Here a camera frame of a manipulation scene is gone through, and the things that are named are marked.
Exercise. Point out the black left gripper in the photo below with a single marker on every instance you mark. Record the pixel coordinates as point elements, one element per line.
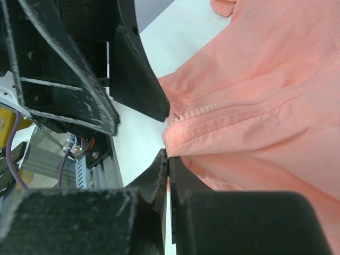
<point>56,52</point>

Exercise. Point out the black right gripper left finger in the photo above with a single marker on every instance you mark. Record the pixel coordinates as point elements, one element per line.
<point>130,220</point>

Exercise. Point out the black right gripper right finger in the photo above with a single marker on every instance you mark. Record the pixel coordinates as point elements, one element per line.
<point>205,221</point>

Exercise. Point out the peach pink zip jacket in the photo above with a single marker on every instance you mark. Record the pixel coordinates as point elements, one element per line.
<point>257,108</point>

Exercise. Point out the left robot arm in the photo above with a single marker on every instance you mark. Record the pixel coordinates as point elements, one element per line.
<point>8,98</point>

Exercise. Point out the white slotted cable duct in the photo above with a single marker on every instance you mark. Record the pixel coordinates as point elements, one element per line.
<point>81,180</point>

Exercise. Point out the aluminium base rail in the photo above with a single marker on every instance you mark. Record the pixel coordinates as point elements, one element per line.
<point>98,169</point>

